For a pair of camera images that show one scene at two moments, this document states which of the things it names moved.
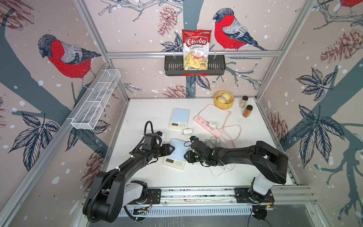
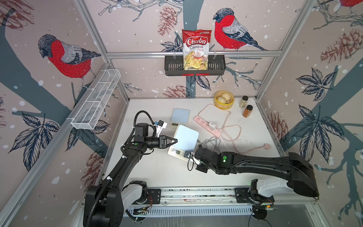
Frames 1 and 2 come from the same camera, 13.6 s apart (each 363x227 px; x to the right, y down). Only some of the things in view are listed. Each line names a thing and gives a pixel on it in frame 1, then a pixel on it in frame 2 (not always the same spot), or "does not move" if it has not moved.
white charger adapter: (211, 126) does not move
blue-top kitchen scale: (177, 160) to (187, 140)
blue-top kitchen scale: (179, 118) does not move
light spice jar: (243, 101) does not move
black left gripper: (166, 151) to (162, 142)
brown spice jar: (247, 111) does not move
